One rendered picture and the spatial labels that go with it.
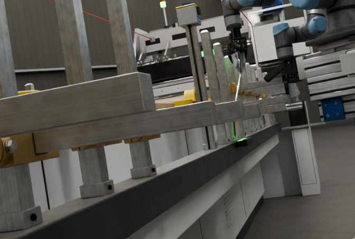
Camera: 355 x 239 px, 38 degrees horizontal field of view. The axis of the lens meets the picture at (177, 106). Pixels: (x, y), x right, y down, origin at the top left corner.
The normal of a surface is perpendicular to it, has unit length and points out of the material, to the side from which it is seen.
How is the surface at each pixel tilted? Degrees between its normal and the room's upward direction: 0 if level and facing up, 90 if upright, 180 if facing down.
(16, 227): 90
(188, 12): 90
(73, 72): 90
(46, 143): 90
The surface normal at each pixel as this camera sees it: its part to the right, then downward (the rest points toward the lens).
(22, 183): 0.95, -0.17
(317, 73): -0.75, 0.09
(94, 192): -0.26, 0.00
